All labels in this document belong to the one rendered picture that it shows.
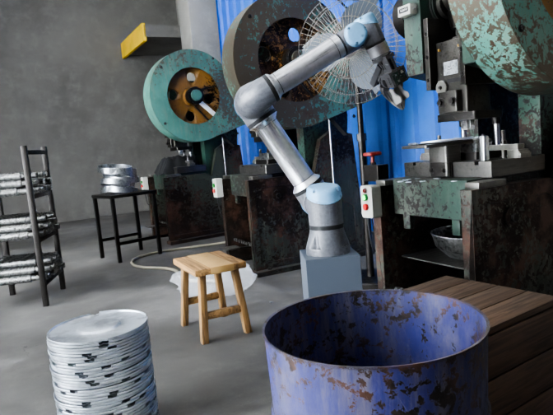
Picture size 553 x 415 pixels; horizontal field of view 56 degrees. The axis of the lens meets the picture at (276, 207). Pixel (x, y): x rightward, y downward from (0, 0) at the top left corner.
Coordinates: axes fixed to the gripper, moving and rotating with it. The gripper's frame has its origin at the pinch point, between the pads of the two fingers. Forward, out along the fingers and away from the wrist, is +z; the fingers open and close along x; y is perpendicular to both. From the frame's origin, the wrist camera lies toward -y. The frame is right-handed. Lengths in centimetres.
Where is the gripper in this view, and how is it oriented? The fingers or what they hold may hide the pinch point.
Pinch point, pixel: (400, 106)
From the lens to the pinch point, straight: 204.1
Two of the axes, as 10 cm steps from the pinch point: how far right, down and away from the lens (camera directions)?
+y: 3.6, 0.8, -9.3
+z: 4.7, 8.5, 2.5
